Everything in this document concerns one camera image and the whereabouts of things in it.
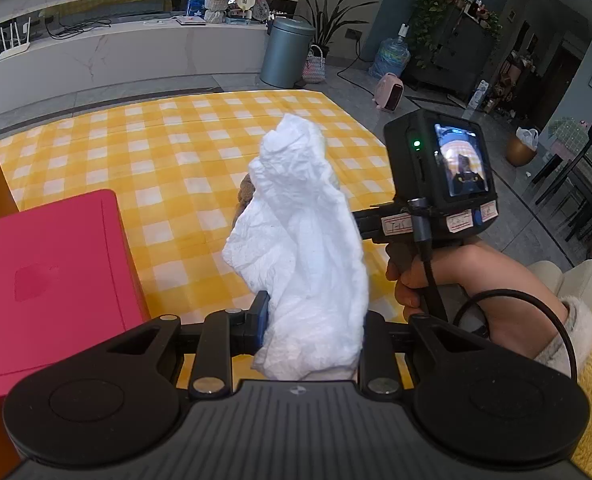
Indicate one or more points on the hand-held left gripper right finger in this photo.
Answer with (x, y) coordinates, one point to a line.
(375, 340)

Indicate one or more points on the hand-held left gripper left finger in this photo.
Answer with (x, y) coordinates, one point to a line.
(263, 312)

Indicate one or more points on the white cloth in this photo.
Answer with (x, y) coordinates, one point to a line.
(301, 240)

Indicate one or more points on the brown plush toy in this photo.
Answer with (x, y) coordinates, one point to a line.
(247, 195)

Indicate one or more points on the person's right forearm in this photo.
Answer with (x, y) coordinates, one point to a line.
(520, 290)

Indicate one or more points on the person's right hand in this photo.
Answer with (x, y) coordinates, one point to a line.
(458, 280)

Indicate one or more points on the pink heater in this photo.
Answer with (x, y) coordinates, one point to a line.
(389, 94)

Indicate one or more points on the copper round pot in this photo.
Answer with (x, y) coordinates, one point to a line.
(518, 152)

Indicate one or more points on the blue water jug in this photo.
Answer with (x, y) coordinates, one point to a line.
(390, 57)

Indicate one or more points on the white plastic bag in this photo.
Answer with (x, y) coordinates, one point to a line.
(528, 137)

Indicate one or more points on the dark cabinet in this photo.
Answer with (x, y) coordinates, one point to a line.
(460, 60)

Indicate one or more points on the small woven bag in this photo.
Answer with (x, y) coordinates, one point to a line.
(315, 67)

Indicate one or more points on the green checked table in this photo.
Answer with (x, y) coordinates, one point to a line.
(565, 132)

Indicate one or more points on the grey trash can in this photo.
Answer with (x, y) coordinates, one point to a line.
(286, 55)

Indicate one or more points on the green vine plant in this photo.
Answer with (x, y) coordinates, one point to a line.
(433, 0)

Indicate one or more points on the tall-leaf potted plant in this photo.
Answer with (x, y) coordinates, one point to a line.
(328, 15)

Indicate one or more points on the yellow checked mat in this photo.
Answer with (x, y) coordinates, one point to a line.
(151, 160)

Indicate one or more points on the red square box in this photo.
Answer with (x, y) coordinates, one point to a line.
(61, 270)

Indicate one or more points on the white book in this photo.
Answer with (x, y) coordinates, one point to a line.
(191, 20)

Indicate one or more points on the marble television console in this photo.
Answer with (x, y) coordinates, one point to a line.
(126, 60)

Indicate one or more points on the white router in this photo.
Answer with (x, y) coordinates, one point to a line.
(15, 47)

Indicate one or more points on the dark wall socket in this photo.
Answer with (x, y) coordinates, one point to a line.
(353, 34)

